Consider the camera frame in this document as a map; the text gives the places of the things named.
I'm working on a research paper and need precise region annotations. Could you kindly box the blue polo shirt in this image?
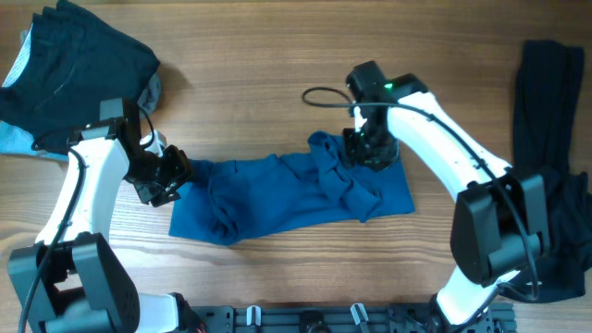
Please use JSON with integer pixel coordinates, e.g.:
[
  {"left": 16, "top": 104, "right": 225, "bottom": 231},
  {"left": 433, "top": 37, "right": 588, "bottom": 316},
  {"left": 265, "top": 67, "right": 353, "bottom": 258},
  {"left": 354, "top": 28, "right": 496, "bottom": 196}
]
[{"left": 169, "top": 131, "right": 414, "bottom": 246}]

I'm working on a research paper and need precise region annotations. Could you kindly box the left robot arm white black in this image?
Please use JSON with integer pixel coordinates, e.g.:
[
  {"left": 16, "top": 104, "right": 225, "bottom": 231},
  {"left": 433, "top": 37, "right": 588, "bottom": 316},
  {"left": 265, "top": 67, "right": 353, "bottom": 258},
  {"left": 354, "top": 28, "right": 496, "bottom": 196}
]
[{"left": 7, "top": 98, "right": 204, "bottom": 332}]

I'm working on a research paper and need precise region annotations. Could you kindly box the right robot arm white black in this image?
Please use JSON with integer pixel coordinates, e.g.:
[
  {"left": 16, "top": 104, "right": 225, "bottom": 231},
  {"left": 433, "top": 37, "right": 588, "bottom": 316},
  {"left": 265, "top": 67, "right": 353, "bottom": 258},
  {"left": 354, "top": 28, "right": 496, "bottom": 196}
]
[{"left": 343, "top": 61, "right": 550, "bottom": 332}]

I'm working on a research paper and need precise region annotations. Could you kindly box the folded grey garment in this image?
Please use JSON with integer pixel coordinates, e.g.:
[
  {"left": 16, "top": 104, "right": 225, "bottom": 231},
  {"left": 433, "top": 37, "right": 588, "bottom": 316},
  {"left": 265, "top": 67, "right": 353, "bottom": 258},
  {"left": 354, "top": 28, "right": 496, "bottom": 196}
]
[{"left": 137, "top": 73, "right": 162, "bottom": 115}]

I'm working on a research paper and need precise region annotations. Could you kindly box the folded dark navy garment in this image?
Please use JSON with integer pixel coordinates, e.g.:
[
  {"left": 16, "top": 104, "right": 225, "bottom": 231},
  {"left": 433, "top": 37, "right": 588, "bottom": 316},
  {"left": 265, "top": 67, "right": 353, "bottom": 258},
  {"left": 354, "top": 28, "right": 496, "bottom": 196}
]
[{"left": 1, "top": 1, "right": 160, "bottom": 150}]

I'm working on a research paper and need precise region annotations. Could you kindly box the folded light blue garment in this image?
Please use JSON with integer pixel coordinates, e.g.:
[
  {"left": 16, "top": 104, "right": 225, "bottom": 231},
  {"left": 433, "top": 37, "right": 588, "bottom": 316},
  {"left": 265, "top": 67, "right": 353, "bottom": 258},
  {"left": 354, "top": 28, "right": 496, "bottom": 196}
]
[{"left": 1, "top": 28, "right": 68, "bottom": 162}]

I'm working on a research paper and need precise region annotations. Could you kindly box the black garment with white logo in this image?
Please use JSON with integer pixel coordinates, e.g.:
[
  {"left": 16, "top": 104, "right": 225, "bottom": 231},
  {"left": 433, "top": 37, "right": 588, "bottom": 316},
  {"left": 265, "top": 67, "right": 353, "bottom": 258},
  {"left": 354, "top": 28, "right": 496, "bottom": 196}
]
[{"left": 512, "top": 40, "right": 591, "bottom": 303}]

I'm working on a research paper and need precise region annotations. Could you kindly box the left black cable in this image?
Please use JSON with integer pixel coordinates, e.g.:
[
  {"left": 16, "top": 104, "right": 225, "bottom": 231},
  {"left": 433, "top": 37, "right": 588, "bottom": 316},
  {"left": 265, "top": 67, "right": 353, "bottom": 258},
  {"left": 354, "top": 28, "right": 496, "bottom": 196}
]
[{"left": 17, "top": 105, "right": 156, "bottom": 333}]

